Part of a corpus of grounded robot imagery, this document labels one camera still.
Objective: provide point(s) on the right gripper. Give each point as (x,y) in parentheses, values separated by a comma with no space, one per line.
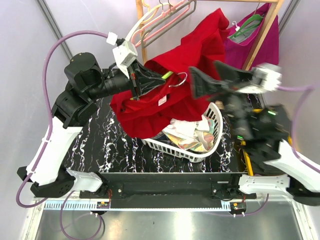
(202,84)

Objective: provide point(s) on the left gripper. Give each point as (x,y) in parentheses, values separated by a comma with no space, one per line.
(145,80)

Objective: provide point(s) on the red dress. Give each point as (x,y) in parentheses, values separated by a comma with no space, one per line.
(148,116)

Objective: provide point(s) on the white plastic laundry basket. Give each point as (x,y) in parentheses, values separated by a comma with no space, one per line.
(163,144)

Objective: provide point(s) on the cream plastic hanger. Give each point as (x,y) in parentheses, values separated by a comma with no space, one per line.
(147,16)

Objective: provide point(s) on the white garment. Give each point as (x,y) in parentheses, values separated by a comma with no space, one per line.
(181,128)

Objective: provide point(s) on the pastel floral skirt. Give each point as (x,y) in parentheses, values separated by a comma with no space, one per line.
(203,138)

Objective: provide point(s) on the grey wire hanger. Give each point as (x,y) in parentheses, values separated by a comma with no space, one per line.
(158,29)

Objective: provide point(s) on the pink plastic hanger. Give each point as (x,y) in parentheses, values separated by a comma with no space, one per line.
(144,33)

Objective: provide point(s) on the yellow-green hanger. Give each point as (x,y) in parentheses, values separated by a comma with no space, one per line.
(171,75)

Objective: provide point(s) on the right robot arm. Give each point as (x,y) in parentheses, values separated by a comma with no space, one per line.
(301,181)

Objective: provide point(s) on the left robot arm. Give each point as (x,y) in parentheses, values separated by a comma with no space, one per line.
(73,108)

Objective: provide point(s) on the green hanger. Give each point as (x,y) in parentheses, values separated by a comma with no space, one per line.
(251,23)

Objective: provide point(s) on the wooden clothes rack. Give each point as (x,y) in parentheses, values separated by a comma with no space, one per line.
(268,20)

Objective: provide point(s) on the folded dark clothes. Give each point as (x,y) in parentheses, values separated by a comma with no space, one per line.
(258,163)

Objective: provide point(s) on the yellow plastic bin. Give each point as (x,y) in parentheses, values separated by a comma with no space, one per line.
(247,160)

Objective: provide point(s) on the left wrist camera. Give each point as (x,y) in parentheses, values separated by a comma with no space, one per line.
(124,55)

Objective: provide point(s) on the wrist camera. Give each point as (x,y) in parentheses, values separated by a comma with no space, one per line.
(266,77)
(124,55)

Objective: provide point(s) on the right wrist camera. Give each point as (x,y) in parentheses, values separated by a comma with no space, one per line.
(266,77)

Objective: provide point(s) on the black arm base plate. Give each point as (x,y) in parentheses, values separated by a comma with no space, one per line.
(170,191)

